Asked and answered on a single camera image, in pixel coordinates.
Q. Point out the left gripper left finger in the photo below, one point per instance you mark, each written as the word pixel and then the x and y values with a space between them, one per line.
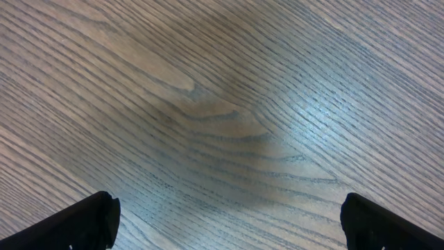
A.
pixel 90 224

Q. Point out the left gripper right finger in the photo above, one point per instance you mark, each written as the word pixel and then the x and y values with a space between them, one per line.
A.
pixel 368 226

